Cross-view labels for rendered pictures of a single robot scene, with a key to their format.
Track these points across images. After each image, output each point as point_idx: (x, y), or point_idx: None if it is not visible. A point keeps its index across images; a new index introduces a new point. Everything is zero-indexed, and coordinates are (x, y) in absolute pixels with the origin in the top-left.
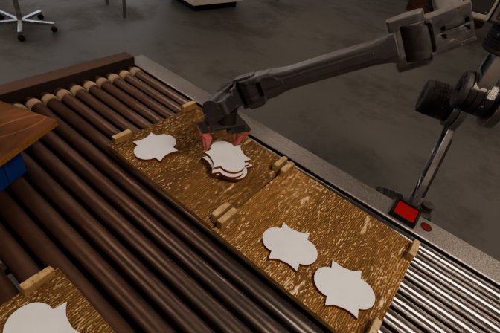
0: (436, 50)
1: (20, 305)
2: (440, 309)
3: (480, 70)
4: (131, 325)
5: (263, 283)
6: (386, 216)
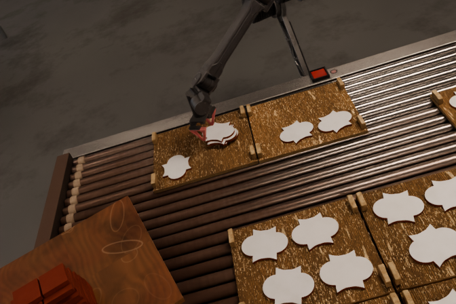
0: None
1: (239, 250)
2: (374, 93)
3: None
4: None
5: (305, 154)
6: (314, 84)
